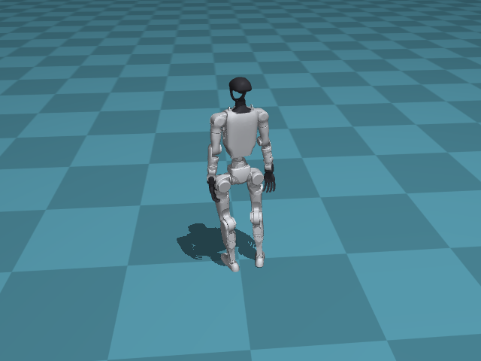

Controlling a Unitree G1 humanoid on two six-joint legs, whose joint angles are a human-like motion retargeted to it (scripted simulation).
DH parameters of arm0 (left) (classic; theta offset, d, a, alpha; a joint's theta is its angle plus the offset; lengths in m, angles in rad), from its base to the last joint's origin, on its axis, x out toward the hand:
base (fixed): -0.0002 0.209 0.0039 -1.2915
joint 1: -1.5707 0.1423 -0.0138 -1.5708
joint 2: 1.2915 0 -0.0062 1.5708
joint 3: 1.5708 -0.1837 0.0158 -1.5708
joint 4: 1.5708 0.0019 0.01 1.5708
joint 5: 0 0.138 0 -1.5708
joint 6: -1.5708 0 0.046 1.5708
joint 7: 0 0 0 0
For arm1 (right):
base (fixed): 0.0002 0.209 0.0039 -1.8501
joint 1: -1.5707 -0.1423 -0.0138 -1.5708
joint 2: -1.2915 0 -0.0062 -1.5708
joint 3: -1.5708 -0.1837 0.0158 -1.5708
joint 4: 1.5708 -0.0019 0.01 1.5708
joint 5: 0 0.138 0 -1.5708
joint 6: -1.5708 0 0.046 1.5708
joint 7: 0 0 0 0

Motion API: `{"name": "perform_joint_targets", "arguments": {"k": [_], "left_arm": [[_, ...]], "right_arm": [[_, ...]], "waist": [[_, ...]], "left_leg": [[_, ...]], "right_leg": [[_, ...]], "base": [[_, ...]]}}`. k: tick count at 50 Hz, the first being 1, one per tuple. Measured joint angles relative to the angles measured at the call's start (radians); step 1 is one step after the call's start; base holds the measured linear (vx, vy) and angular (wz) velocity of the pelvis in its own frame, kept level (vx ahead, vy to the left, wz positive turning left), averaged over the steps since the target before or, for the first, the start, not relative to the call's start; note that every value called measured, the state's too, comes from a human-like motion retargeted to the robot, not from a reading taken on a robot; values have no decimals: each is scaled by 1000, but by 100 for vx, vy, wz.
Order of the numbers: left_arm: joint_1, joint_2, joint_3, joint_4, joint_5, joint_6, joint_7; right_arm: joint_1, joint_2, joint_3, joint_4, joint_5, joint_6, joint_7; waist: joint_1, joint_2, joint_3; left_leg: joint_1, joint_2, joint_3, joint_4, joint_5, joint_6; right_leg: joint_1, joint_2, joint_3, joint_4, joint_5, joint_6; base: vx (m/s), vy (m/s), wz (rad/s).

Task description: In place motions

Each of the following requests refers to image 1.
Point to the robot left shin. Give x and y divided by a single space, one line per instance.
229 240

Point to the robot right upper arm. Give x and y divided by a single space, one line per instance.
263 139

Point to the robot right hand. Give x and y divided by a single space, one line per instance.
269 178

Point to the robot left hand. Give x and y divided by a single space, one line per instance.
212 189

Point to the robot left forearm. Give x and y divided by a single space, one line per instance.
212 164

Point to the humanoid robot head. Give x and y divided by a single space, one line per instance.
241 85

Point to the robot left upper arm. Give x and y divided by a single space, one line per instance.
217 121

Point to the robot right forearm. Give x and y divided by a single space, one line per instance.
267 154

